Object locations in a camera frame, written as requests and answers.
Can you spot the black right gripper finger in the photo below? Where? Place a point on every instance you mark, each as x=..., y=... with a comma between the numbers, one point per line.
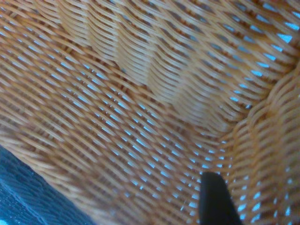
x=215, y=201

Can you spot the orange woven wicker basket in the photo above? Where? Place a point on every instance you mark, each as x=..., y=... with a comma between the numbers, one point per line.
x=117, y=93

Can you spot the black woven wicker basket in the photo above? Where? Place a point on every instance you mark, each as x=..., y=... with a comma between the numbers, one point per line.
x=23, y=192

